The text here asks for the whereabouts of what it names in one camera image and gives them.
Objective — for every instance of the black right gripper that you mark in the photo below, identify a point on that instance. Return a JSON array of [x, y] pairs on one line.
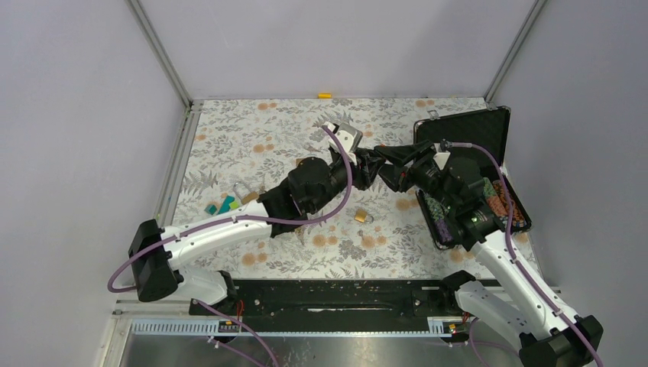
[[400, 177]]

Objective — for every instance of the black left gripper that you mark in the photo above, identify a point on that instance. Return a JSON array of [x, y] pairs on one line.
[[367, 165]]

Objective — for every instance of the small brass padlock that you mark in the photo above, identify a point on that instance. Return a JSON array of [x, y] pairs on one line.
[[363, 216]]

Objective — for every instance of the large brass padlock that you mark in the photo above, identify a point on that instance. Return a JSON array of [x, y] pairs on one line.
[[246, 193]]

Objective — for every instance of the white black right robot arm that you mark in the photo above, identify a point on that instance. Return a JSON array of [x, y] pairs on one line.
[[536, 321]]

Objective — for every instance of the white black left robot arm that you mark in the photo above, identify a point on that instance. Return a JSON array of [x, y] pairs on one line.
[[161, 258]]

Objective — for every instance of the black poker chip case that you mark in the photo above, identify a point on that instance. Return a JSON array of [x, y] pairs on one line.
[[476, 131]]

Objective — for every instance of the floral patterned mat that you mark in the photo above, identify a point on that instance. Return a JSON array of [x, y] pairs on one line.
[[258, 141]]

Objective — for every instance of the teal long block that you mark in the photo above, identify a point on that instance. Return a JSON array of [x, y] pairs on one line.
[[226, 204]]

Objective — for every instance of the teal small block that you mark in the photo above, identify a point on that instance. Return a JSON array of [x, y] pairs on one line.
[[211, 209]]

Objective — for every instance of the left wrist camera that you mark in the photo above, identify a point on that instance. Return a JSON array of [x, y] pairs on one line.
[[348, 137]]

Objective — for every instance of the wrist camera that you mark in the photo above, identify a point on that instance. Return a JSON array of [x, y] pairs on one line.
[[441, 156], [348, 137]]

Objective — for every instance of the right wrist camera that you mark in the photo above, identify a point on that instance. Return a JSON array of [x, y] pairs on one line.
[[441, 156]]

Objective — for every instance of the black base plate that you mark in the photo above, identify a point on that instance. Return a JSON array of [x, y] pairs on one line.
[[354, 300]]

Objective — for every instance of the white slotted cable duct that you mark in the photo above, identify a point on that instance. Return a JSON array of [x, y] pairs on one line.
[[426, 326]]

